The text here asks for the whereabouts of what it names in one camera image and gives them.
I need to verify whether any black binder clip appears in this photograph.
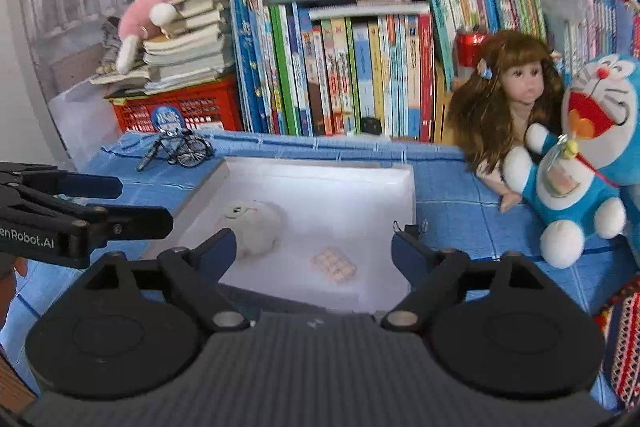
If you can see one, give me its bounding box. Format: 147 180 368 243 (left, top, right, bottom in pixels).
393 220 428 239

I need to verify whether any brown haired baby doll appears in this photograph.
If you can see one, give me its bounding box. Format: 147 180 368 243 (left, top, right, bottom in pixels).
447 30 564 212

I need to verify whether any pink white squishy block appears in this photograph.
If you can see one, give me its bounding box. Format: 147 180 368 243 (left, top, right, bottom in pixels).
311 247 357 284

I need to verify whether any red patterned ethnic cushion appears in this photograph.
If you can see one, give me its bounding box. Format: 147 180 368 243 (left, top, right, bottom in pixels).
594 273 640 411

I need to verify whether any blue checked tablecloth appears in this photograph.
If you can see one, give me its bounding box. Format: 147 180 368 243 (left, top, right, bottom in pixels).
0 128 640 413

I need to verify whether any stack of grey books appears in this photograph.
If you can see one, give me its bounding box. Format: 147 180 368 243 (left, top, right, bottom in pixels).
89 0 235 95

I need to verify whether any red metal can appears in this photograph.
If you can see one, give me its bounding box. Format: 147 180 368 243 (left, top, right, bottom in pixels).
454 27 488 68

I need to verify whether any small black box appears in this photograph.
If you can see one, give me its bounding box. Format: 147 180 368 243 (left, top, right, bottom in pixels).
360 117 383 135

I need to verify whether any white cardboard tray box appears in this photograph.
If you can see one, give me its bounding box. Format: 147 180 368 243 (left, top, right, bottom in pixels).
143 157 416 313

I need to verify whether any white fluffy plush toy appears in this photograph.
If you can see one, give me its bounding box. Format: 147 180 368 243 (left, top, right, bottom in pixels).
216 200 283 258

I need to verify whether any blue Doraemon plush toy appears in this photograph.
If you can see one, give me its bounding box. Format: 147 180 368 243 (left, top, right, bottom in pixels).
502 53 639 269

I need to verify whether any miniature black bicycle model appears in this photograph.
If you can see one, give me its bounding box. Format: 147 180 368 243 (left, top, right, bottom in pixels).
137 129 214 171

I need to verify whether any person's left hand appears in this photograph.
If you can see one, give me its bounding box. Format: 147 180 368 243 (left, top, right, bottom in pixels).
0 254 28 329

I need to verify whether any red plastic crate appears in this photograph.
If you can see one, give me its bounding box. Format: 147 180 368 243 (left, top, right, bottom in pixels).
108 74 243 133

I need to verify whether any pink white bunny plush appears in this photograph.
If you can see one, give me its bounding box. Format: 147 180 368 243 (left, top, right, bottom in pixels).
115 0 172 74

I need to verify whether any row of upright colourful books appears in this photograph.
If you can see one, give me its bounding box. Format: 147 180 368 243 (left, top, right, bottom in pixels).
230 0 639 142

